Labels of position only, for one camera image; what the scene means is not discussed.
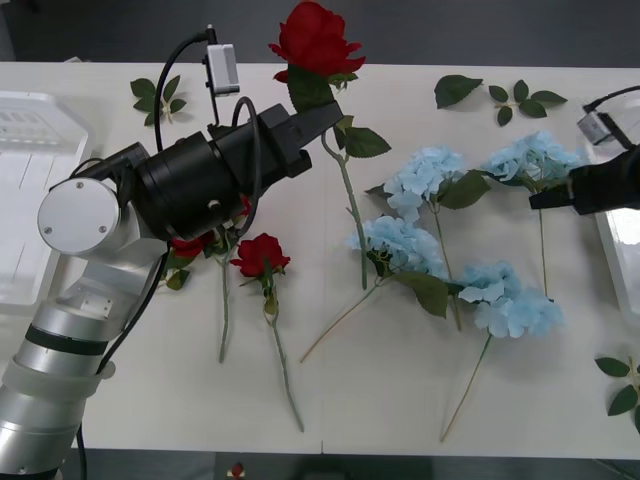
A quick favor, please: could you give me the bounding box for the green leaf twig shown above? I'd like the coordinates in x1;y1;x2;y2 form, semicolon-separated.
593;354;640;436
488;78;569;127
129;74;188;127

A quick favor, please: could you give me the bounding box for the pale blue flower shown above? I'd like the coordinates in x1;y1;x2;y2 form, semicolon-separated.
299;214;451;364
479;130;590;304
439;259;569;444
364;144;494;332

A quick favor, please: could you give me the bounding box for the shallow white box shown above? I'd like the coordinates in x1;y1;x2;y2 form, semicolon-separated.
582;92;640;331
0;90;96;307

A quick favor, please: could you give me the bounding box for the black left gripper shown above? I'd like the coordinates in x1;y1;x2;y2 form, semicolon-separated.
207;101;345;200

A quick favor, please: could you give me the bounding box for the black right camera cable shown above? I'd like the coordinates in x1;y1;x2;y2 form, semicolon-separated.
583;85;640;115

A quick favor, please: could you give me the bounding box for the black camera cable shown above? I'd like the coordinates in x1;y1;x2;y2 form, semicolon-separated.
583;85;640;115
153;24;262;242

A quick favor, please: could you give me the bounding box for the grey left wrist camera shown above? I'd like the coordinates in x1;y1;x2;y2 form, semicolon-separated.
201;42;242;126

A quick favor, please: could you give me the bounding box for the large red rose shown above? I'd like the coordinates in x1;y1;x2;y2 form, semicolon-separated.
268;0;393;292

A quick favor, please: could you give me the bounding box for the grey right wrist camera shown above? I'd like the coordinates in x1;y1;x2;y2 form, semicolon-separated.
576;109;634;150

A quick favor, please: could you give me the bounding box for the single large green leaf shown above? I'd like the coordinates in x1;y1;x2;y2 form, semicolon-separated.
433;74;485;110

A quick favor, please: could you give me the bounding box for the red rose green stem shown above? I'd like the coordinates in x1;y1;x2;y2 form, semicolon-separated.
229;232;306;433
162;194;254;365

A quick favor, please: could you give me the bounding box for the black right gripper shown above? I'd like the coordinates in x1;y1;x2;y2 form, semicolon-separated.
528;147;640;217

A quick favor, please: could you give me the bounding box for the black left camera cable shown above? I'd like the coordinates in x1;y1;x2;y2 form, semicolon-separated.
153;24;262;242

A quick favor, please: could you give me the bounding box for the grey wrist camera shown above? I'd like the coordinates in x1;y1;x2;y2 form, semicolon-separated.
576;109;634;150
201;42;242;126

